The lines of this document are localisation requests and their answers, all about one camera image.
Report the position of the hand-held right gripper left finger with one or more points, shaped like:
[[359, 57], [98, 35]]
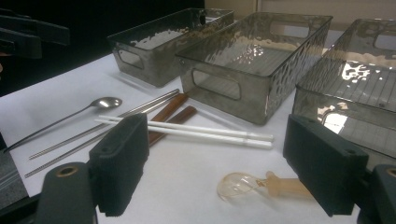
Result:
[[120, 161]]

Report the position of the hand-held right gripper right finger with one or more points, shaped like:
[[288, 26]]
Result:
[[323, 168]]

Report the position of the metal spoon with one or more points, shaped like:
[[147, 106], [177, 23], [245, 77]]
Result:
[[107, 102]]

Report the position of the white chopstick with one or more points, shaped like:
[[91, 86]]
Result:
[[202, 129], [202, 135]]

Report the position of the smoky clear plastic bin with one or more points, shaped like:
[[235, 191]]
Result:
[[255, 109], [152, 67], [358, 81]]

